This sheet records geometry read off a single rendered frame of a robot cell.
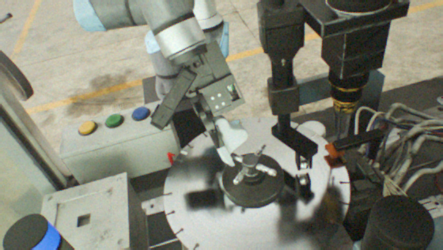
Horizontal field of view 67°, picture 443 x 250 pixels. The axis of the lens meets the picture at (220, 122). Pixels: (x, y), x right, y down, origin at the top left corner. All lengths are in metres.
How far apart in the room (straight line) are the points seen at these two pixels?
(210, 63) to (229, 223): 0.26
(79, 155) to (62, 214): 0.18
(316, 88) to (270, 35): 0.33
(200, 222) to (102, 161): 0.41
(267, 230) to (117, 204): 0.31
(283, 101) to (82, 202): 0.47
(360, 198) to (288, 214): 0.15
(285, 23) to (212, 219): 0.33
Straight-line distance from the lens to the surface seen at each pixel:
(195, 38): 0.54
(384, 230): 0.38
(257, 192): 0.59
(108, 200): 0.74
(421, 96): 1.14
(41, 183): 0.85
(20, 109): 0.88
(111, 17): 0.68
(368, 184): 0.67
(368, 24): 0.46
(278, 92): 0.51
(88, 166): 0.93
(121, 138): 0.86
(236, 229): 0.57
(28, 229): 0.42
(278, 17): 0.45
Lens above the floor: 1.44
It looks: 42 degrees down
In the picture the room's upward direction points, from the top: 12 degrees counter-clockwise
